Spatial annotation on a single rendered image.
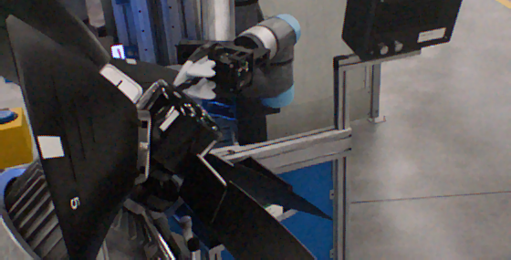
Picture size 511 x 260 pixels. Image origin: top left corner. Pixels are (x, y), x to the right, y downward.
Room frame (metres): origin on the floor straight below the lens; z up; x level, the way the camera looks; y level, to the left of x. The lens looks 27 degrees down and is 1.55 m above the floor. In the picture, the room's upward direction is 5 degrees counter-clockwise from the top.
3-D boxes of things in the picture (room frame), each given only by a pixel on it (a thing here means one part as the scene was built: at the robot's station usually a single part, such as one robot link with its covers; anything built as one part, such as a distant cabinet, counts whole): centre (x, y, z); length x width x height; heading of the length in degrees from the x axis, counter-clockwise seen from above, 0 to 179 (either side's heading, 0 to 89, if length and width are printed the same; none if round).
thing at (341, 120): (1.27, -0.25, 0.96); 0.03 x 0.03 x 0.20; 17
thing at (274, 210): (1.00, 0.05, 0.85); 0.22 x 0.17 x 0.07; 121
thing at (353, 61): (1.30, -0.34, 1.04); 0.24 x 0.03 x 0.03; 107
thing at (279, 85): (1.12, -0.06, 1.08); 0.11 x 0.08 x 0.11; 82
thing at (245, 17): (1.62, -0.01, 1.09); 0.15 x 0.15 x 0.10
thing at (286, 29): (1.12, -0.07, 1.17); 0.11 x 0.08 x 0.09; 144
